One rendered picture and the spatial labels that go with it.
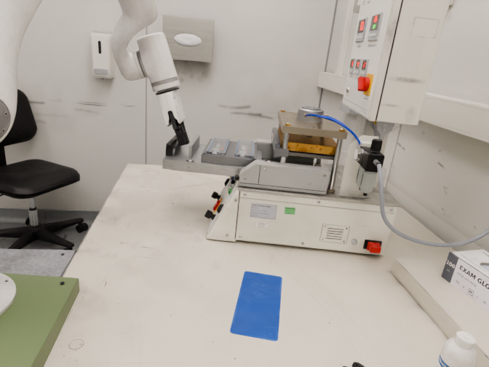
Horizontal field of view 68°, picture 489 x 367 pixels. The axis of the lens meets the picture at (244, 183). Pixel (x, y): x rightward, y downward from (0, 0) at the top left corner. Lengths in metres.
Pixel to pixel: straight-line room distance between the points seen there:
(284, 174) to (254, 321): 0.41
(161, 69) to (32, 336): 0.74
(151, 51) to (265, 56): 1.51
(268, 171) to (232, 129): 1.59
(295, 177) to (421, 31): 0.47
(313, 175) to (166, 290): 0.49
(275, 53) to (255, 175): 1.64
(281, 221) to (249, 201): 0.11
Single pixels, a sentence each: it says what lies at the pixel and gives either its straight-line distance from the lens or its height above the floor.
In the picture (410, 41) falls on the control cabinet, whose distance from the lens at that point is 1.03.
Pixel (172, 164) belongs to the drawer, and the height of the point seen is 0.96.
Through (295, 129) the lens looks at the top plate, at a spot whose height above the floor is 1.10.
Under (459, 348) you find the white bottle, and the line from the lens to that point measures 0.73.
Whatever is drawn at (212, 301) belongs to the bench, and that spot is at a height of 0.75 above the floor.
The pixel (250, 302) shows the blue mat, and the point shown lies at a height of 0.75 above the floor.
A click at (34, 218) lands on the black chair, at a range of 2.61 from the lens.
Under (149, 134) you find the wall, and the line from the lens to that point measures 2.60.
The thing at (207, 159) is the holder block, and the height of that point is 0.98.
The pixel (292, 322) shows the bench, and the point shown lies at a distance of 0.85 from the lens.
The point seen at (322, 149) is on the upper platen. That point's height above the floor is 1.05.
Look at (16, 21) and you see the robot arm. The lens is 0.75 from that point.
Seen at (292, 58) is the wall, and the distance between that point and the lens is 2.60.
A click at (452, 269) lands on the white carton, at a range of 1.06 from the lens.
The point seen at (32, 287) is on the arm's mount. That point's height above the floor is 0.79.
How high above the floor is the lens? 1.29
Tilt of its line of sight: 20 degrees down
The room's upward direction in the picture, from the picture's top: 6 degrees clockwise
